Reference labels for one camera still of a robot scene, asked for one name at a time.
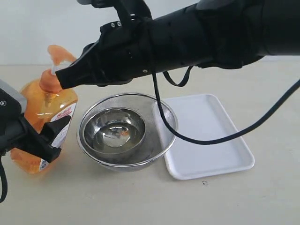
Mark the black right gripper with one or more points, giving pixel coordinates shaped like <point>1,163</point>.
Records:
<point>120,55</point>

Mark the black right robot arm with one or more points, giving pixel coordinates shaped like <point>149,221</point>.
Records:
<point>227,34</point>

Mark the small stainless steel bowl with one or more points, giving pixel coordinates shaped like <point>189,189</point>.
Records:
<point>114,132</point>

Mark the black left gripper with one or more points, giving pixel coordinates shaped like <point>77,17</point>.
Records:
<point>45,145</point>

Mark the steel mesh strainer basket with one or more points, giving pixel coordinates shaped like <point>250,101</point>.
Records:
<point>158,139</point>

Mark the white plastic tray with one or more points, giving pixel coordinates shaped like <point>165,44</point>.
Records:
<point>203,117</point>

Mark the orange pump soap bottle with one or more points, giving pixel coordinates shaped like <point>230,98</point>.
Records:
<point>46,102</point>

